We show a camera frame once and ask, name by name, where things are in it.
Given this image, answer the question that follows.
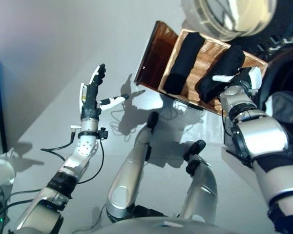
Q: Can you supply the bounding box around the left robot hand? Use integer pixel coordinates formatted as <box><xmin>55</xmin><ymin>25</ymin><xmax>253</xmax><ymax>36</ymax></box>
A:
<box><xmin>79</xmin><ymin>63</ymin><xmax>130</xmax><ymax>120</ymax></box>

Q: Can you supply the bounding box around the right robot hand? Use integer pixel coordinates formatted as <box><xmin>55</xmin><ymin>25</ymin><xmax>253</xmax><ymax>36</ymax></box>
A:
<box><xmin>211</xmin><ymin>66</ymin><xmax>263</xmax><ymax>95</ymax></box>

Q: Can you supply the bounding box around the black garment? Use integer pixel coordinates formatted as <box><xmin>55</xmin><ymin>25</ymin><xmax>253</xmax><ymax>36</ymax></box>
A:
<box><xmin>164</xmin><ymin>32</ymin><xmax>206</xmax><ymax>96</ymax></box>
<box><xmin>197</xmin><ymin>44</ymin><xmax>246</xmax><ymax>103</ymax></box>

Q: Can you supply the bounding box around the grey front-load washing machine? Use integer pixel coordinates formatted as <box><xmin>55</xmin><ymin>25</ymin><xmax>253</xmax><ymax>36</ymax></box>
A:
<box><xmin>255</xmin><ymin>31</ymin><xmax>293</xmax><ymax>152</ymax></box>

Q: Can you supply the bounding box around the round glass washing machine door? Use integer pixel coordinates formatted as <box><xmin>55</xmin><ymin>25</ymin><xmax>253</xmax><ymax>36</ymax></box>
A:
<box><xmin>181</xmin><ymin>0</ymin><xmax>293</xmax><ymax>42</ymax></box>

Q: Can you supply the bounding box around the rectangular wicker basket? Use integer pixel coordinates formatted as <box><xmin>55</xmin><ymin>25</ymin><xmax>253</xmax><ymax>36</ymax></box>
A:
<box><xmin>158</xmin><ymin>27</ymin><xmax>270</xmax><ymax>118</ymax></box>

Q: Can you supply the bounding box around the brown wooden stool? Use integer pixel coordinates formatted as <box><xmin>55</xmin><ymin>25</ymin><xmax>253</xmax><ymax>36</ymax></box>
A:
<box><xmin>134</xmin><ymin>20</ymin><xmax>204</xmax><ymax>111</ymax></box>

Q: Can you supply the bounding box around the left silver robot leg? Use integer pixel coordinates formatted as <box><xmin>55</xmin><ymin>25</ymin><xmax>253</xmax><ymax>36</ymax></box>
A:
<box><xmin>104</xmin><ymin>112</ymin><xmax>160</xmax><ymax>224</ymax></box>

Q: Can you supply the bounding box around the grey robot torso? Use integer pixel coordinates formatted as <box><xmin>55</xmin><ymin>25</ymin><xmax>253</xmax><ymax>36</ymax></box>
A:
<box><xmin>92</xmin><ymin>214</ymin><xmax>279</xmax><ymax>234</ymax></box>

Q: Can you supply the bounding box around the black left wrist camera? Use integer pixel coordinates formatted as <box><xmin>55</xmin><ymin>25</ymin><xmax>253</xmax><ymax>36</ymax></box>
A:
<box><xmin>98</xmin><ymin>127</ymin><xmax>109</xmax><ymax>140</ymax></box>

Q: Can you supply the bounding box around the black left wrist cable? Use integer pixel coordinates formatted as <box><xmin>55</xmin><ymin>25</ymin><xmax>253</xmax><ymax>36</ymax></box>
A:
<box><xmin>40</xmin><ymin>126</ymin><xmax>106</xmax><ymax>185</ymax></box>

